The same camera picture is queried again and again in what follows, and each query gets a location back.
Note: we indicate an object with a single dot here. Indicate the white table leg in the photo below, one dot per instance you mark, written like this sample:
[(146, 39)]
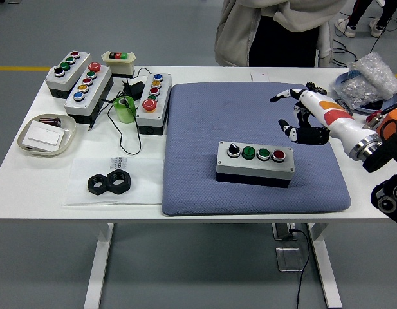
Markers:
[(98, 267), (327, 267)]

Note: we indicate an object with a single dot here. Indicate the dark brown small item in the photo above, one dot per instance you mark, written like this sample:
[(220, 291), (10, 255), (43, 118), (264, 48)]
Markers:
[(51, 121)]

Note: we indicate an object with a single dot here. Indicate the clear plastic bag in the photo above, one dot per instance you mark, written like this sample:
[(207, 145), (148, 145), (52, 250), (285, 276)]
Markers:
[(143, 183)]

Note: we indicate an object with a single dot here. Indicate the metal floor outlet plate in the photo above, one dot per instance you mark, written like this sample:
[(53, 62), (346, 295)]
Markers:
[(289, 259)]

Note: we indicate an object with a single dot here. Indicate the grey five-button emergency-stop box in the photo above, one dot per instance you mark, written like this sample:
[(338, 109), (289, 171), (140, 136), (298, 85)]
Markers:
[(146, 120)]

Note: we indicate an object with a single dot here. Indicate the white card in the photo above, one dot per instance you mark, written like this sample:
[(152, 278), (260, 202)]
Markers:
[(43, 135)]

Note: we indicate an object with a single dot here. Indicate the blue-white round plate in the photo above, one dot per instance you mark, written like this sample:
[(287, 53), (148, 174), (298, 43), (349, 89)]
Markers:
[(341, 78)]

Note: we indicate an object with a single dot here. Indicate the cream shallow dish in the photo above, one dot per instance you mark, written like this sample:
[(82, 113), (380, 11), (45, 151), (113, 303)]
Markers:
[(69, 128)]

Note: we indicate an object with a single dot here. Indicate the grey four-button control box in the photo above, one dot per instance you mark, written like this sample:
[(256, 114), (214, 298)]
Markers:
[(249, 165)]

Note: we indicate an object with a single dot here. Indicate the person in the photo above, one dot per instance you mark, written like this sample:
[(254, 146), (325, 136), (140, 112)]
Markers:
[(356, 13)]

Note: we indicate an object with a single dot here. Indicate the bubble wrap bag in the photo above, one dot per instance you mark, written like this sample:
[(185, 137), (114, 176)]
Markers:
[(375, 74)]

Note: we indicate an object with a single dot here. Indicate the grey box under table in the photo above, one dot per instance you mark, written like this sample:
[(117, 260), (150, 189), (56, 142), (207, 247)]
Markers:
[(282, 231)]

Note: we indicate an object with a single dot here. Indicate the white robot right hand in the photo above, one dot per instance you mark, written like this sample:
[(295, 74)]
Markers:
[(333, 119)]

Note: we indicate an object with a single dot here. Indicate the black gear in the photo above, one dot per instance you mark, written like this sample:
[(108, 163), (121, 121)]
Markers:
[(310, 86)]

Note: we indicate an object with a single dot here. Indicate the green tape roll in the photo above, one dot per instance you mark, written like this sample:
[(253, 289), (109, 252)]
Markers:
[(125, 112)]

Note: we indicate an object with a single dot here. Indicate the cream two-button switch box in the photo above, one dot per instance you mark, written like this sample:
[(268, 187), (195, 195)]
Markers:
[(121, 67)]

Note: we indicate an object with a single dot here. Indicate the blue-grey padded mat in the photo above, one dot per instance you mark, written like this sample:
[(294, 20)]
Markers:
[(217, 122)]

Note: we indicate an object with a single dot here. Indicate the black hex nut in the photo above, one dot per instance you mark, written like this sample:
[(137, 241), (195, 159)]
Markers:
[(92, 187), (125, 185)]

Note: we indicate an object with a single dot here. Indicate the red clip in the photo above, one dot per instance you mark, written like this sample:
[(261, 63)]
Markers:
[(375, 114)]

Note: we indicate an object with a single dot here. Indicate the long grey five-button box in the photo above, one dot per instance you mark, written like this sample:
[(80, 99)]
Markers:
[(100, 77)]

